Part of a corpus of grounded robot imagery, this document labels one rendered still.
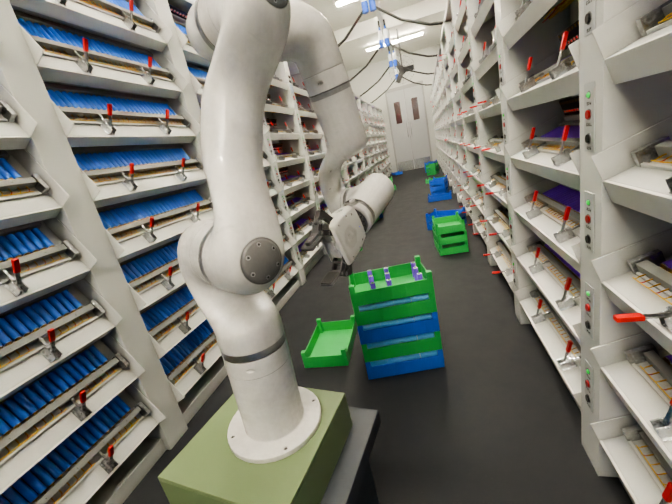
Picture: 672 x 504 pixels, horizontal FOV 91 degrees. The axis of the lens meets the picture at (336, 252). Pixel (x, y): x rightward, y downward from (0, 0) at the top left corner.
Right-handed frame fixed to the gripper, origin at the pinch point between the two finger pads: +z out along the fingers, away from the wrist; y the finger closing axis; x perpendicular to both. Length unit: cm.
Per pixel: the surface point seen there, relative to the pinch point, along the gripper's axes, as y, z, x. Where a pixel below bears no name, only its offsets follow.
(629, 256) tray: 20, -27, -49
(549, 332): 74, -52, -31
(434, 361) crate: 77, -34, 6
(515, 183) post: 35, -90, -20
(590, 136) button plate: -1, -36, -43
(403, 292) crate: 46, -39, 11
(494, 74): 11, -169, -3
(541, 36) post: -9, -108, -31
